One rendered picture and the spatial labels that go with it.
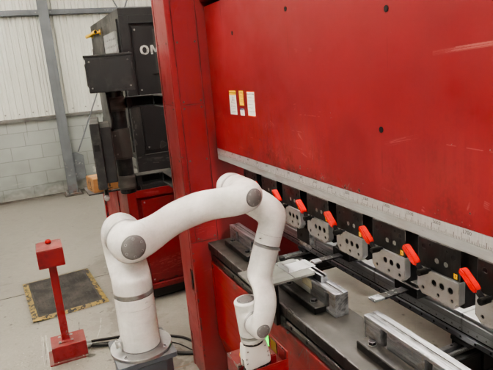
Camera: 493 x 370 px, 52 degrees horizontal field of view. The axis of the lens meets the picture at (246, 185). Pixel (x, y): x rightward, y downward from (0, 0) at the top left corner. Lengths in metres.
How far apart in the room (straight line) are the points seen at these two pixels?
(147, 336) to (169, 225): 0.35
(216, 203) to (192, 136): 1.21
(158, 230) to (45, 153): 7.26
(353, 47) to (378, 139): 0.29
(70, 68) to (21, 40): 0.80
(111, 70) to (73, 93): 5.89
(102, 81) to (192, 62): 0.48
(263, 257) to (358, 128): 0.52
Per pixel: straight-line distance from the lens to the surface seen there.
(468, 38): 1.27
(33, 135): 8.65
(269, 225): 1.67
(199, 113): 2.72
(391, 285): 2.08
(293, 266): 2.13
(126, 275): 1.55
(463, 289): 1.42
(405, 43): 1.42
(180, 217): 1.52
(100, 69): 2.76
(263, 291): 1.69
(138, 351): 1.63
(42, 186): 8.76
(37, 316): 4.45
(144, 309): 1.58
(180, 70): 2.69
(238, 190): 1.52
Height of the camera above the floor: 1.84
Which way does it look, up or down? 14 degrees down
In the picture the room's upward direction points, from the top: 5 degrees counter-clockwise
